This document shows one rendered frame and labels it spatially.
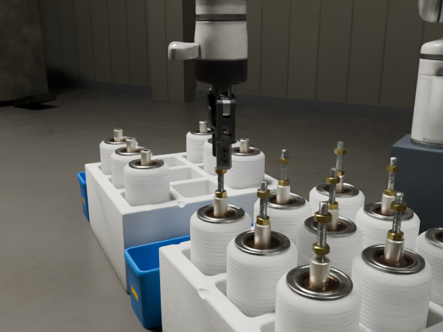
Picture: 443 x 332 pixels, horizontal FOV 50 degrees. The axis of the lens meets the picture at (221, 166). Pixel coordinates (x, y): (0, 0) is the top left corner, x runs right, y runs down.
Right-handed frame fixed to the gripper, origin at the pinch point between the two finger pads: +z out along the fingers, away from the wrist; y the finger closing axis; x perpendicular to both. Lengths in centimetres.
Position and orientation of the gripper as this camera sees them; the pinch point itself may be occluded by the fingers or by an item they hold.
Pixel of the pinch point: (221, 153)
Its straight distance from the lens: 72.1
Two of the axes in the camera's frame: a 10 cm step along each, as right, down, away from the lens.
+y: -1.0, -2.9, 9.5
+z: 0.0, 9.6, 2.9
